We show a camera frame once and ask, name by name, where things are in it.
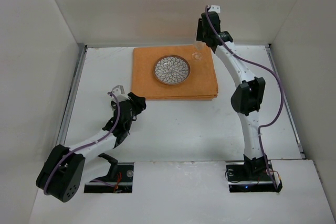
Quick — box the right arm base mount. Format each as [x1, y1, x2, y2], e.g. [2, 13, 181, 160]
[225, 162, 283, 193]

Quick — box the clear wine glass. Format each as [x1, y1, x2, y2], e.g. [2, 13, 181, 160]
[192, 40, 205, 61]

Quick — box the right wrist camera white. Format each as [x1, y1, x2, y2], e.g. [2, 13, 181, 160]
[206, 5, 221, 14]

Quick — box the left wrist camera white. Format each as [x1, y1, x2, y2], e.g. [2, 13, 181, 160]
[108, 85, 128, 103]

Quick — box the floral patterned ceramic plate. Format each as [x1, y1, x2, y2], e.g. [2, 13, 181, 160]
[153, 55, 191, 86]

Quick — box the orange cloth placemat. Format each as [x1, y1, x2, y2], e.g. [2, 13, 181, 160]
[131, 45, 218, 100]

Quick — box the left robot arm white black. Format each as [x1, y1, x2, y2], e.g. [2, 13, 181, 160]
[36, 91, 146, 202]

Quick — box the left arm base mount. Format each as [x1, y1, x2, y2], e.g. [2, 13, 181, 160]
[82, 153, 134, 194]

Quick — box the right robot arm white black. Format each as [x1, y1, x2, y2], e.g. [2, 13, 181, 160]
[196, 12, 266, 176]

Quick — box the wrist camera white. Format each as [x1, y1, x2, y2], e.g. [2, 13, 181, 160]
[206, 5, 221, 14]
[108, 85, 128, 103]

